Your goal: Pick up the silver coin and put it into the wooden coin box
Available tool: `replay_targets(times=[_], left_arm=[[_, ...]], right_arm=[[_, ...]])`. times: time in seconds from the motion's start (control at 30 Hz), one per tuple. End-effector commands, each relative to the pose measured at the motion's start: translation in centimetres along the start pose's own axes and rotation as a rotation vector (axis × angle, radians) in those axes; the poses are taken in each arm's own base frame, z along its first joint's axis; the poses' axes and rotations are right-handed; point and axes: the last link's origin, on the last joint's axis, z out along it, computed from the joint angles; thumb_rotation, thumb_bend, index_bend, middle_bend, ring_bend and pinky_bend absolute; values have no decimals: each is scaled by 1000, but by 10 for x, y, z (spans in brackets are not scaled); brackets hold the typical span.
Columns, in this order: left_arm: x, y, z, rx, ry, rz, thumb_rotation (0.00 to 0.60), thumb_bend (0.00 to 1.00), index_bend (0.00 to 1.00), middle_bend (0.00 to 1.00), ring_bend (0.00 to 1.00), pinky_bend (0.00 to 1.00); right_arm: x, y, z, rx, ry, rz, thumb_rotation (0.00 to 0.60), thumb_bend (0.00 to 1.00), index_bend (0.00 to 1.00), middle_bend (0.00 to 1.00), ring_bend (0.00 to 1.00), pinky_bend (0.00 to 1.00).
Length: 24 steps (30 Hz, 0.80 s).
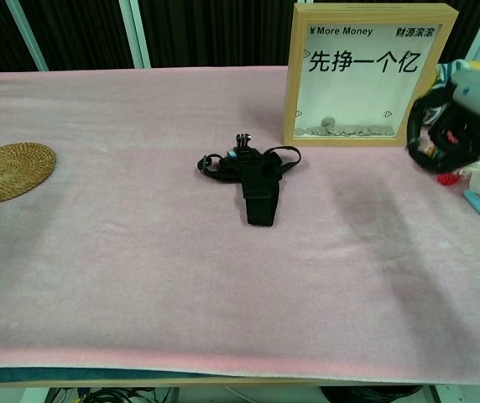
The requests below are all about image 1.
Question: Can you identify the black floor cable bundle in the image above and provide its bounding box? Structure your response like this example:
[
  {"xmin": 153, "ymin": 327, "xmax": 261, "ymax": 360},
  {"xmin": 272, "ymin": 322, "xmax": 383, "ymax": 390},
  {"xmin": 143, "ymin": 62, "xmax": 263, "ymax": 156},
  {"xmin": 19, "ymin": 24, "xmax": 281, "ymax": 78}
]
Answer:
[{"xmin": 46, "ymin": 385, "xmax": 179, "ymax": 403}]

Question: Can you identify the right robot hand grey back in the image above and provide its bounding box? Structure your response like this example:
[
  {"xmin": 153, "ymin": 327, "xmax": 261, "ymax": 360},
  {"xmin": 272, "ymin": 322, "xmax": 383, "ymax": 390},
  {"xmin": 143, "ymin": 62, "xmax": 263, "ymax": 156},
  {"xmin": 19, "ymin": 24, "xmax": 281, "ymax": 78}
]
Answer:
[{"xmin": 405, "ymin": 69, "xmax": 480, "ymax": 173}]

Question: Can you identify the wooden money box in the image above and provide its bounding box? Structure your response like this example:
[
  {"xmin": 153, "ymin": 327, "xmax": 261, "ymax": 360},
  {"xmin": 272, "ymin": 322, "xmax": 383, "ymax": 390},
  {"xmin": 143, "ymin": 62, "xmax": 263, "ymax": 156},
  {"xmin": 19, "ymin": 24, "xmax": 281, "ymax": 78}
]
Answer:
[{"xmin": 281, "ymin": 3, "xmax": 460, "ymax": 148}]

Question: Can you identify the pink table cloth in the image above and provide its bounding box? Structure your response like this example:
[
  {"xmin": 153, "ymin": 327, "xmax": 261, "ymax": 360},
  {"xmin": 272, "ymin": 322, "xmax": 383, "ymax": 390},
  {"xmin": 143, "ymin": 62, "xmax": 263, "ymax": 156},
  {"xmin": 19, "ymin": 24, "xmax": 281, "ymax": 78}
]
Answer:
[{"xmin": 0, "ymin": 65, "xmax": 480, "ymax": 381}]

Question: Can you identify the black camera strap mount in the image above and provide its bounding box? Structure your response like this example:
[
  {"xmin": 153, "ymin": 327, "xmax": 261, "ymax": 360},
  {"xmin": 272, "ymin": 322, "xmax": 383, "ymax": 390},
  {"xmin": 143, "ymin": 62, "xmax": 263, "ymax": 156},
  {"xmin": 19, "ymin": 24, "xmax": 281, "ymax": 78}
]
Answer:
[{"xmin": 196, "ymin": 133, "xmax": 302, "ymax": 228}]

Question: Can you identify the pile of silver coins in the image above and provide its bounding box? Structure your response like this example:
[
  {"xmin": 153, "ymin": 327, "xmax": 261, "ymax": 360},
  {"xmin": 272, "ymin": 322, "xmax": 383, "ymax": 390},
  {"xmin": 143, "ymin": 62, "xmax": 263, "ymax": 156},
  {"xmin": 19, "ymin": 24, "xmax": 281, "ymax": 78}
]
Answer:
[{"xmin": 305, "ymin": 116, "xmax": 395, "ymax": 138}]

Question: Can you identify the round woven rattan coaster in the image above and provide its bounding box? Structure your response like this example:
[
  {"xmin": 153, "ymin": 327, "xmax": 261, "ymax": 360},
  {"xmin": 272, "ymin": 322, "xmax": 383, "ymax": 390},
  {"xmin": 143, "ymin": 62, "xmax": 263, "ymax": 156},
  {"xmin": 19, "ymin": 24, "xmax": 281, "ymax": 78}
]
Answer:
[{"xmin": 0, "ymin": 142, "xmax": 56, "ymax": 206}]

